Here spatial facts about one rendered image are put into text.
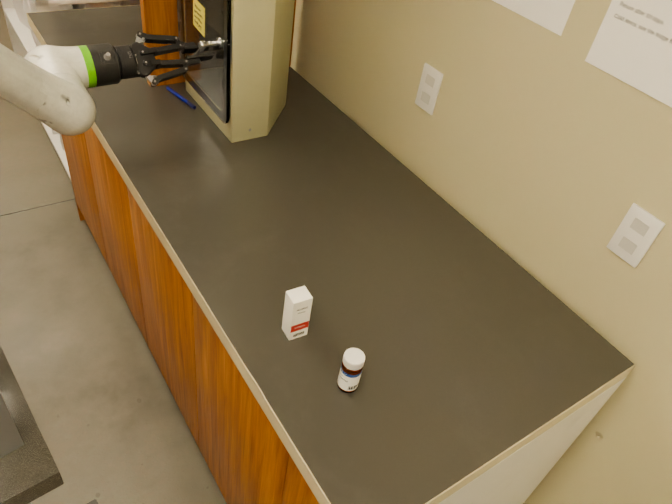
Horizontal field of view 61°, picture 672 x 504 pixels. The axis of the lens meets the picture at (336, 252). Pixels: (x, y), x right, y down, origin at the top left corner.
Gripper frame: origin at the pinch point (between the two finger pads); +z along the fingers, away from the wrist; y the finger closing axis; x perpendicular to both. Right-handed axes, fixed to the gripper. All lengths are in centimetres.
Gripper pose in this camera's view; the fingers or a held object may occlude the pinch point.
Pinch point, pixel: (197, 53)
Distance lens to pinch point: 155.2
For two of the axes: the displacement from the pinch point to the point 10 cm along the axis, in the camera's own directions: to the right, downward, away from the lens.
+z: 8.3, -2.9, 4.8
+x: -4.8, 0.8, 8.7
